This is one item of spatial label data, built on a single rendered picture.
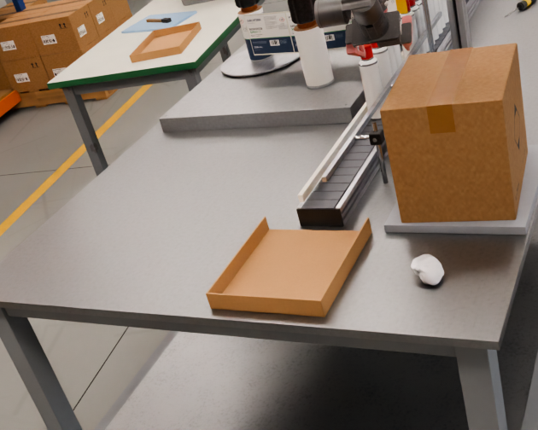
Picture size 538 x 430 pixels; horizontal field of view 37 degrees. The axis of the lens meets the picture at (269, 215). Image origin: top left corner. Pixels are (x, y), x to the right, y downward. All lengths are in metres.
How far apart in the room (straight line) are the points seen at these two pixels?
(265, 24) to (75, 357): 1.47
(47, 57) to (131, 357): 3.43
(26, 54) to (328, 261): 4.73
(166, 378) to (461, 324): 1.29
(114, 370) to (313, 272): 1.52
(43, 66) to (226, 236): 4.39
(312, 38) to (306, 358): 0.96
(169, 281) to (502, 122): 0.80
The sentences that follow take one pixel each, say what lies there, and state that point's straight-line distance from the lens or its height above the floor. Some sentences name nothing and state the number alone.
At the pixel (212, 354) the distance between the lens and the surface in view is 2.58.
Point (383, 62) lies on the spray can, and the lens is 2.21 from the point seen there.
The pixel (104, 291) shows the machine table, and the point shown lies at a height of 0.83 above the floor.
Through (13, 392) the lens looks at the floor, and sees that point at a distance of 3.22.
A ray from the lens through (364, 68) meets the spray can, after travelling 2.13.
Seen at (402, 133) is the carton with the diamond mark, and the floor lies 1.07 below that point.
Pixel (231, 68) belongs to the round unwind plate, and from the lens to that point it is 2.86.
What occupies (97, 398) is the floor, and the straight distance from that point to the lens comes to 2.98.
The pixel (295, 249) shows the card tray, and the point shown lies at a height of 0.83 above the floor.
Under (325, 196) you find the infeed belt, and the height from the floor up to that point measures 0.88.
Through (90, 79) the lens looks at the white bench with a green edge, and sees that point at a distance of 3.65.
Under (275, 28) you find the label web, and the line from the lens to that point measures 2.76.
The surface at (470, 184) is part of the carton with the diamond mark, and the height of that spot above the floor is 0.94.
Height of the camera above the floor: 1.75
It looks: 28 degrees down
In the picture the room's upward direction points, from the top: 16 degrees counter-clockwise
